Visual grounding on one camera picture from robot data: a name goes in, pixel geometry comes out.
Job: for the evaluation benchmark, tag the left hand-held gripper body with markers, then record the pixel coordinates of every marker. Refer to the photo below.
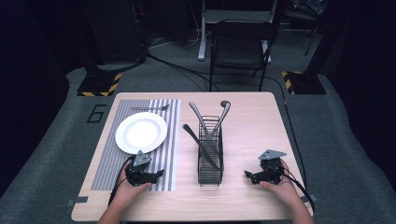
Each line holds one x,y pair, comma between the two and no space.
140,174

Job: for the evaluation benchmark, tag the person's right hand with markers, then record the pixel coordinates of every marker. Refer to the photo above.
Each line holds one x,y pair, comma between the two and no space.
285,189

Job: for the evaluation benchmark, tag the person's left hand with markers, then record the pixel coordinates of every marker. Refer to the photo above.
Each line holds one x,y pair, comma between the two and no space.
130,191

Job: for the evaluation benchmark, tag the black stand base hazard stripes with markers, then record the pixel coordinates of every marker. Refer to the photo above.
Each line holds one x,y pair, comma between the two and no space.
305,82
98,84

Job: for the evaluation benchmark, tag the black utensils in basket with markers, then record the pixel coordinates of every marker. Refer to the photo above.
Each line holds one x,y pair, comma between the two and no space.
196,141

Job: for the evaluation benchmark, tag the grey striped placemat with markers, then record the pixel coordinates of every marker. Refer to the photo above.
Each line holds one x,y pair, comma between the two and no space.
107,161

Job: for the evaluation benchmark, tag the white metal desk frame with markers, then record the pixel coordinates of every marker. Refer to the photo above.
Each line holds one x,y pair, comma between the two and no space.
202,37

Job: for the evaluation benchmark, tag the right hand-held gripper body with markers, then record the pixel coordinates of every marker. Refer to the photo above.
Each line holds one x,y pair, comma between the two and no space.
271,172

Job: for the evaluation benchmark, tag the dark equipment cabinet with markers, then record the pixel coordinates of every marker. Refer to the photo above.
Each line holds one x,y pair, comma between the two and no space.
115,28

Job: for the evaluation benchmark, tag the silver spoon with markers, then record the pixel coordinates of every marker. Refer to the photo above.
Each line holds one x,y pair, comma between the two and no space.
223,113

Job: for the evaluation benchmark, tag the silver fork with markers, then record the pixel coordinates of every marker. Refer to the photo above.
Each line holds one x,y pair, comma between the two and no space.
151,109

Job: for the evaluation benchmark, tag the grey tape strip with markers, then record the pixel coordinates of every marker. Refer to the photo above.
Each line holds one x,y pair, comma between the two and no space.
77,200
311,197

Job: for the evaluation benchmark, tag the black folding chair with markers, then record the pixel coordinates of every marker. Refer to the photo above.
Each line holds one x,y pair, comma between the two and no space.
241,46

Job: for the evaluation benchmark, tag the white round plate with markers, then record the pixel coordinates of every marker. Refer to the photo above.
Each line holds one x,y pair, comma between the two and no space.
141,133

